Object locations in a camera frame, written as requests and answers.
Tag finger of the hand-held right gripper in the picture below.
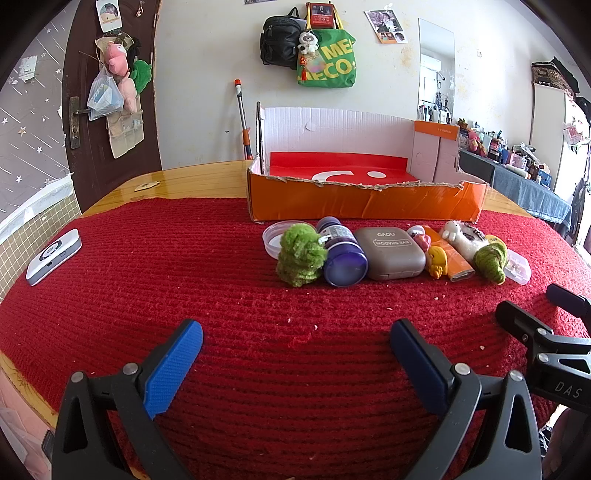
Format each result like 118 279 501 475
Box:
495 300 591 356
546 283 591 319

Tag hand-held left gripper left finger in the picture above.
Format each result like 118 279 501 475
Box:
52 319 204 480

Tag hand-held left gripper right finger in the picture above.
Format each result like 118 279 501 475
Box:
390 318 542 480

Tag small clear plastic box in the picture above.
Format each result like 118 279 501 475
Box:
503 250 532 285

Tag olive green knitted toy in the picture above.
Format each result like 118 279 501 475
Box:
475 241 509 284

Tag purple bottle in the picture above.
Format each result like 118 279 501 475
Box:
316 217 369 287

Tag fluffy green knitted toy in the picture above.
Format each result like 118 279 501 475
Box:
276 223 329 288

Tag clear round plastic container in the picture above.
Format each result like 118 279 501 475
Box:
262 222 301 256

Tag orange cardboard box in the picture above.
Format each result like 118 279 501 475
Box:
246 102 489 224

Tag orange tube box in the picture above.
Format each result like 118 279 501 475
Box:
422 225 475 283

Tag red knitted blanket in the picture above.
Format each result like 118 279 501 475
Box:
0 198 591 480

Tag white plush toy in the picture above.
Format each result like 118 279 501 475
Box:
438 220 489 264

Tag small yellow duck toy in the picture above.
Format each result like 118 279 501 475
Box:
427 246 450 279

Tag grey eye shadow case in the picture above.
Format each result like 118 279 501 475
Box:
355 227 426 281

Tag side table with blue cloth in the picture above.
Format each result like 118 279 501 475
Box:
457 148 573 236

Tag small pink figure toy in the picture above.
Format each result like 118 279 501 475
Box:
406 224 432 252

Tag white pocket router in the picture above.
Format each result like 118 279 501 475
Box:
25 228 83 287

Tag white wardrobe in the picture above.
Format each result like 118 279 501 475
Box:
529 60 591 250

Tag clutter of cosmetic bottles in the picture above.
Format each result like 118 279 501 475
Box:
457 117 561 188

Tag dark brown door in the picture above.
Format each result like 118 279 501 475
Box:
61 0 163 213

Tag red MINISO bag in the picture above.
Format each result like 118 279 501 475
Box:
268 151 419 185

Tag leopard print bag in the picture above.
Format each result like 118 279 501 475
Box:
531 60 578 93

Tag beige hanging organizer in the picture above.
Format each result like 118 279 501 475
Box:
104 108 146 159

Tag clear plastic bag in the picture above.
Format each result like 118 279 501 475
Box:
87 69 125 121

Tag green plush toy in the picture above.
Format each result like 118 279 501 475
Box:
129 59 153 95

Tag green tote bag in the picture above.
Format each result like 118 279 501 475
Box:
297 14 357 88

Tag pink plush toy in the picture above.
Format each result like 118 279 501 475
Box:
104 41 130 77

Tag black backpack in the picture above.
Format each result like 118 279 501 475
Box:
260 7 303 70

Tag door photo card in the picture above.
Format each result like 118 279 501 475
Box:
95 0 122 33

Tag mop handle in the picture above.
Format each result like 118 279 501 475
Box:
234 79 254 160

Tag metal door handle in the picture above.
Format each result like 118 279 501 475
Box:
69 96 90 149

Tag wall mirror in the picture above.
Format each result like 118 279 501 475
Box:
418 18 456 124

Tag wall photos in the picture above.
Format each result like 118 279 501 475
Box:
365 9 408 44

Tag red box on wall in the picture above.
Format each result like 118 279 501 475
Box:
306 2 336 27

